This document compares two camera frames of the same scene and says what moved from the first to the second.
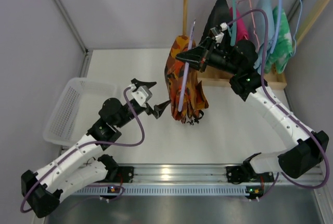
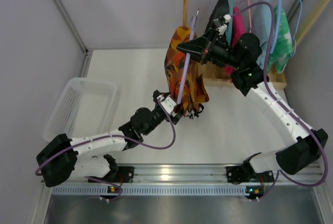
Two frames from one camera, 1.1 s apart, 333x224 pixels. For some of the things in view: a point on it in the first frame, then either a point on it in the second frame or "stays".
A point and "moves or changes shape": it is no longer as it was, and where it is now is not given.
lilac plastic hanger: (186, 66) moves or changes shape
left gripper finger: (138, 83) -> (156, 93)
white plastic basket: (77, 108) stays
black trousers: (219, 14) stays
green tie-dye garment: (284, 47) stays
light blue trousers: (265, 30) stays
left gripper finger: (158, 109) -> (177, 117)
